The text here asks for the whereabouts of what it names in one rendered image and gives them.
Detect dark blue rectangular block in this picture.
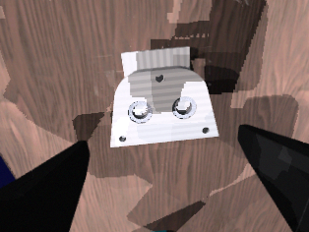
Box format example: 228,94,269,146
0,155,16,188

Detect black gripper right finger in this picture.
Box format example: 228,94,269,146
238,124,309,232

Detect white housing plate with two holes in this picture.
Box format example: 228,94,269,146
110,66,218,147

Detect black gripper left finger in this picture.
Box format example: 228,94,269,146
0,141,91,232

